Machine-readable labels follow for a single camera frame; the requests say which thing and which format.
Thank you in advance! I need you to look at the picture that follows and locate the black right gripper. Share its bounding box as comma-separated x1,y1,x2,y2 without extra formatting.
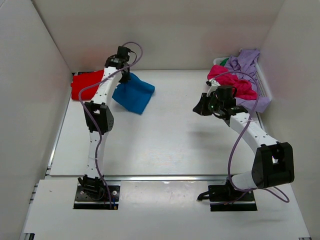
193,93,223,117

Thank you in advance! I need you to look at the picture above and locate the blue t shirt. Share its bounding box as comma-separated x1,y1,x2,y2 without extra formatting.
112,73,156,115

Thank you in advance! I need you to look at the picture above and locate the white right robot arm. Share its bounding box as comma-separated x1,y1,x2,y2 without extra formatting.
193,85,295,200

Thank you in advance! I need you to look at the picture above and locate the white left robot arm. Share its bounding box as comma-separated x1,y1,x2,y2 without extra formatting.
78,45,131,200

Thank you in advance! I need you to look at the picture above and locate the pink t shirt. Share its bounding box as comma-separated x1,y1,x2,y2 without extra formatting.
207,65,258,101

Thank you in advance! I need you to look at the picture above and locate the lavender t shirt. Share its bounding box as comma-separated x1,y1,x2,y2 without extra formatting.
224,49,271,113

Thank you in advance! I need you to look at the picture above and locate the green t shirt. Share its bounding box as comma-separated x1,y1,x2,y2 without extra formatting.
219,58,229,67

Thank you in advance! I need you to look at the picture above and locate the red folded t shirt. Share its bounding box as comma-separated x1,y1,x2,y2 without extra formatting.
70,70,104,101

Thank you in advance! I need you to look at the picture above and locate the white plastic basket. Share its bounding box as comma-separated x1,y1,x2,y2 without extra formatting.
213,57,273,110

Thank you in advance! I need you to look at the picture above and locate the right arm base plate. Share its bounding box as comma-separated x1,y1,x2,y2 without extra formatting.
197,184,258,212

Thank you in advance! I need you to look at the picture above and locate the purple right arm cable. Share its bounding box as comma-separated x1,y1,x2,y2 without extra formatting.
209,71,291,207

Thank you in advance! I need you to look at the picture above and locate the aluminium table edge rail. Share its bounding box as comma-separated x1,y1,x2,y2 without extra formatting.
44,69,281,182

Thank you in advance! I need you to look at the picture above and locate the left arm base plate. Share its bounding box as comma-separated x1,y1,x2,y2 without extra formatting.
73,184,121,211

